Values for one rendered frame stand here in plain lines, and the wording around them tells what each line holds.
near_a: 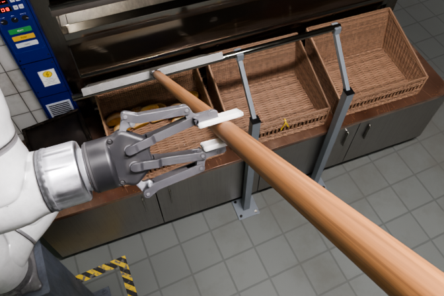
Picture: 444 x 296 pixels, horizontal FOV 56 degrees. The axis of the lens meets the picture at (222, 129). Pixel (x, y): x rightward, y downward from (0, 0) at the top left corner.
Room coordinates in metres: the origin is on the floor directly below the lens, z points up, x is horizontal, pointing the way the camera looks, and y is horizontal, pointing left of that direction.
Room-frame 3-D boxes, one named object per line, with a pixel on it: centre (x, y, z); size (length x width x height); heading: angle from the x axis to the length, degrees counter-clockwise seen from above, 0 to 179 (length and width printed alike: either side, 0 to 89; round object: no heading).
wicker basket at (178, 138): (1.27, 0.32, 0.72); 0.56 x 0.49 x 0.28; 111
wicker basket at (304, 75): (1.48, -0.24, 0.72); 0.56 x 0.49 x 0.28; 109
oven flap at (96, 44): (1.72, -0.13, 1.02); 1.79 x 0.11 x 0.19; 110
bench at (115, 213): (1.42, -0.13, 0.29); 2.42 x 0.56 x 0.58; 110
